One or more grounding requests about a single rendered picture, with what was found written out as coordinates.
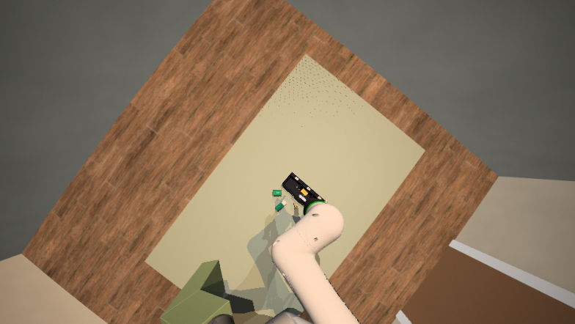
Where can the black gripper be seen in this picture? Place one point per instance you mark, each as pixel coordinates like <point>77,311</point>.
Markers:
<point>304,199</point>

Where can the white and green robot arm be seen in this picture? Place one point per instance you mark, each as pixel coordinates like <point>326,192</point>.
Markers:
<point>293,253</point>

